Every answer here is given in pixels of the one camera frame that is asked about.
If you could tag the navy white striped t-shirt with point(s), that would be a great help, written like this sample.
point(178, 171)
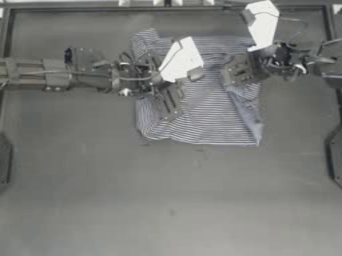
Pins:
point(209, 116)

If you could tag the black table edge bracket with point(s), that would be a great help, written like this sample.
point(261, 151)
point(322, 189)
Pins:
point(5, 160)
point(336, 160)

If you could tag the black table frame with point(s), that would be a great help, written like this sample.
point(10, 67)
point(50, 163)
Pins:
point(67, 7)

